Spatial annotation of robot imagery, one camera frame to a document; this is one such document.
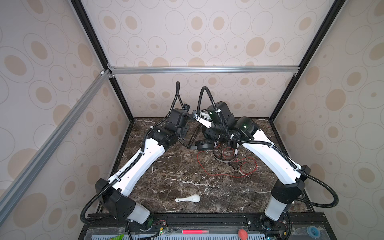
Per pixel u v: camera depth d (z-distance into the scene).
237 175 0.90
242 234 0.68
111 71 0.90
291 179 0.42
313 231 0.71
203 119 0.57
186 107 0.62
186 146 0.74
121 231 0.71
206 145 0.71
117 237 0.69
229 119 0.49
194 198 0.81
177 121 0.53
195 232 0.71
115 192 0.39
